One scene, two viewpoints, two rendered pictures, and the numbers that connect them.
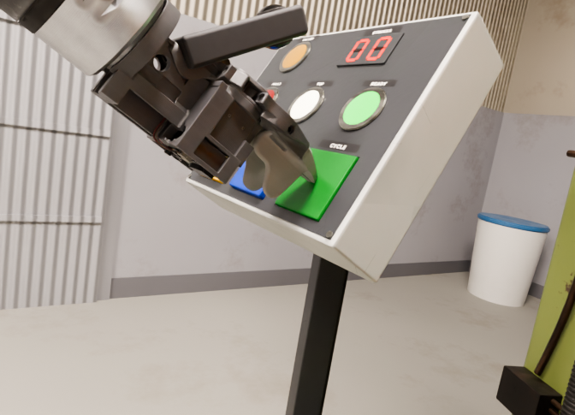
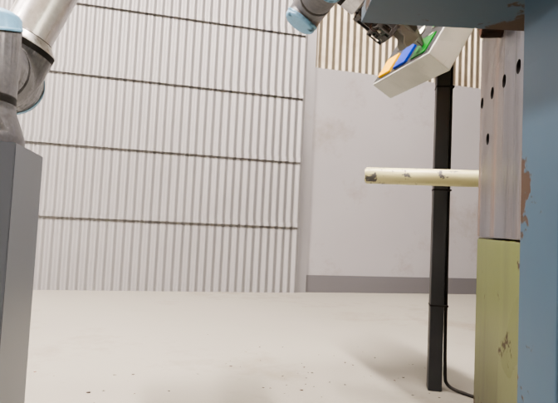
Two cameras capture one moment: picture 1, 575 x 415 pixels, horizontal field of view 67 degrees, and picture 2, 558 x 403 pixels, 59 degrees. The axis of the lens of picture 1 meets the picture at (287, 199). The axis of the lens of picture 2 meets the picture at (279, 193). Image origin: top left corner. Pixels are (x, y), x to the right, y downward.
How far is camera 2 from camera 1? 1.15 m
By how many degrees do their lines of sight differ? 24
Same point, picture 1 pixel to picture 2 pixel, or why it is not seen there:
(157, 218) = (336, 226)
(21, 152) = (245, 176)
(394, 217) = (452, 46)
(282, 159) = (408, 33)
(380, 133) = not seen: hidden behind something
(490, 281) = not seen: outside the picture
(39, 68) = (255, 119)
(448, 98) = not seen: hidden behind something
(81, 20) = not seen: outside the picture
